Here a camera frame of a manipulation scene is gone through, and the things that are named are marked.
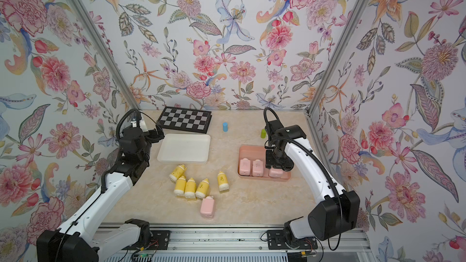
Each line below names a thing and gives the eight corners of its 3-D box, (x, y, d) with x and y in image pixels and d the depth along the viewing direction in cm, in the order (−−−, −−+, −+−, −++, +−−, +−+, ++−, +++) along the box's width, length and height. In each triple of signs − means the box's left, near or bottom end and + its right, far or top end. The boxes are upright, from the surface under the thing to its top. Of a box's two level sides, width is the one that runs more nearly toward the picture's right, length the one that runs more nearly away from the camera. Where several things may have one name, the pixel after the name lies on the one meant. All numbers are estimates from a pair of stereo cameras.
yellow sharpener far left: (172, 182, 92) (168, 175, 85) (183, 170, 96) (180, 162, 90) (178, 186, 90) (174, 180, 84) (189, 174, 95) (186, 166, 88)
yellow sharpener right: (220, 193, 88) (219, 187, 82) (216, 178, 93) (215, 172, 86) (229, 191, 89) (229, 185, 83) (225, 176, 93) (225, 169, 87)
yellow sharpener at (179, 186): (176, 199, 86) (172, 193, 81) (180, 181, 92) (176, 175, 86) (185, 199, 86) (182, 193, 81) (188, 181, 92) (185, 175, 86)
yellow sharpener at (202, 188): (197, 199, 86) (195, 193, 80) (203, 183, 90) (201, 177, 85) (205, 201, 85) (203, 195, 79) (210, 185, 90) (209, 179, 84)
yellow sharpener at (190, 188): (187, 200, 86) (184, 195, 80) (189, 183, 91) (187, 177, 86) (196, 200, 86) (194, 195, 80) (198, 183, 91) (196, 177, 86)
